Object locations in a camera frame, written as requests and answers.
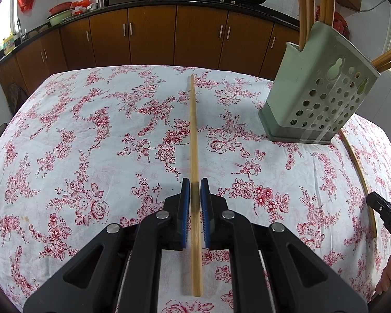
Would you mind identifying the yellow bottle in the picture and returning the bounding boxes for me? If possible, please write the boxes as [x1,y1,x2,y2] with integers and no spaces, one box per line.
[3,36,16,55]

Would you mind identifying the dark woven object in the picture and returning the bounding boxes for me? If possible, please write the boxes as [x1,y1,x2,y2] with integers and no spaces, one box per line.
[7,83,29,113]

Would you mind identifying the red hanging bag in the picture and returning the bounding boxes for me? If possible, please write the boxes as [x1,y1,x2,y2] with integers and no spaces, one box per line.
[17,0,38,14]

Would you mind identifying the black kitchen countertop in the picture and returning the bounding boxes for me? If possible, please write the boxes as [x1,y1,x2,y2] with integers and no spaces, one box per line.
[0,0,302,67]

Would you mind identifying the green basin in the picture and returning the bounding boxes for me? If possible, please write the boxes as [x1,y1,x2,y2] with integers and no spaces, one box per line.
[47,9,74,27]

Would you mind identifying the red basin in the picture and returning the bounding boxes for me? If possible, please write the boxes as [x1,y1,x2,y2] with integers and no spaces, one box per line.
[49,2,74,16]

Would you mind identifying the red floral tablecloth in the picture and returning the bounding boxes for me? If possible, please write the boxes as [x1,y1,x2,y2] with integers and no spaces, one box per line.
[0,64,391,313]

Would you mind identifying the metal faucet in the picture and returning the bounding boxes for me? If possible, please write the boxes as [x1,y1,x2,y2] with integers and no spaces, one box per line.
[17,18,28,41]

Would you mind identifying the red plastic bag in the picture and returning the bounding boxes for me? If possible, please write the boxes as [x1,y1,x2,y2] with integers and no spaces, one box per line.
[316,5,350,38]

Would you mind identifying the green perforated utensil holder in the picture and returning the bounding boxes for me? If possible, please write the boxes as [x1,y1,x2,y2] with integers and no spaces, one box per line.
[258,21,382,146]

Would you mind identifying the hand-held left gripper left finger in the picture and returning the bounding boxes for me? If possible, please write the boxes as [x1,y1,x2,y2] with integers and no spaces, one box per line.
[23,178,191,313]

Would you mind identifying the brown wooden base cabinets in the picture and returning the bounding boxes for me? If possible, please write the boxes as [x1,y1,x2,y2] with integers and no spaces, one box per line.
[0,5,302,97]

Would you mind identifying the red and white plastic bags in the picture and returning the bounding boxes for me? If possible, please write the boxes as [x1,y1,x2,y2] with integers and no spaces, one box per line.
[71,0,98,12]

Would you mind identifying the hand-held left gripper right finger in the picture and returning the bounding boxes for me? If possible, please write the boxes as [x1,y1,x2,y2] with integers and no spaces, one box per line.
[199,178,369,313]

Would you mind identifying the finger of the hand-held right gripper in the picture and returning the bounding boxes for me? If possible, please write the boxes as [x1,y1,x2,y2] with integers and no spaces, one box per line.
[366,192,391,255]

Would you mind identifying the person's right hand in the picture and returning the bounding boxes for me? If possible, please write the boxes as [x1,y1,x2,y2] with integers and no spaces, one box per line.
[375,244,391,296]

